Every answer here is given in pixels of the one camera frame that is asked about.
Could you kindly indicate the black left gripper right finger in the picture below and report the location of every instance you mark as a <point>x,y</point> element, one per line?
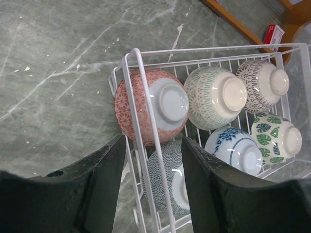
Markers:
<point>224,199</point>

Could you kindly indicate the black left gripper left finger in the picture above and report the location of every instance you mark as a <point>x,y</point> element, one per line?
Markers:
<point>79,198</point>

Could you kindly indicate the blue floral white bowl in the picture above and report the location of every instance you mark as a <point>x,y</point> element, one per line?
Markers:
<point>237,148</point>

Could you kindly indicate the white wire dish rack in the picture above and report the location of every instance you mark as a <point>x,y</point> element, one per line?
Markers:
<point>295,58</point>

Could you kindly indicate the teal pattern cream bowl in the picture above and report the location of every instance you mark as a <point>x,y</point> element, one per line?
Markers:
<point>216,97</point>

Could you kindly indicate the wooden shelf rack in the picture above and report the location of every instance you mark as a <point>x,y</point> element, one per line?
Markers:
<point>298,16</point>

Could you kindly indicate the blue dotted bowl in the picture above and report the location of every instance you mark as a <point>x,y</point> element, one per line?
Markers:
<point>172,158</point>

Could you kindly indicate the green leaf pattern bowl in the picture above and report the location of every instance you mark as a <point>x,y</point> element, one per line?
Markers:
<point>276,137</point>

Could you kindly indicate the red floral pattern bowl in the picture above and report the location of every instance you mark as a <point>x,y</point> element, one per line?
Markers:
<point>169,102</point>

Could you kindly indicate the purple pattern cream bowl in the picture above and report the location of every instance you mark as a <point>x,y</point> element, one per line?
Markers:
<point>265,84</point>

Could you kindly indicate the red white small box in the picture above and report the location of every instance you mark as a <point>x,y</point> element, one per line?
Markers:
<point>274,36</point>

